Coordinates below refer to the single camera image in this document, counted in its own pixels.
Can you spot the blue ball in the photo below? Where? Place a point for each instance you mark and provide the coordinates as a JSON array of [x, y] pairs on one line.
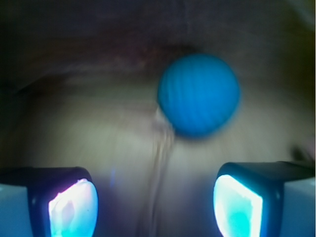
[[198, 94]]

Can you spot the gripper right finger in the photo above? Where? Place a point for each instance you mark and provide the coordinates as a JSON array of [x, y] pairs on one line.
[[266, 199]]

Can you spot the brown paper bag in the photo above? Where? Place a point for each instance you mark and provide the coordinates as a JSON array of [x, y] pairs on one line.
[[78, 87]]

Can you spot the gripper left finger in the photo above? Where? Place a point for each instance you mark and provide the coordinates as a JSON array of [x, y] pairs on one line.
[[47, 202]]

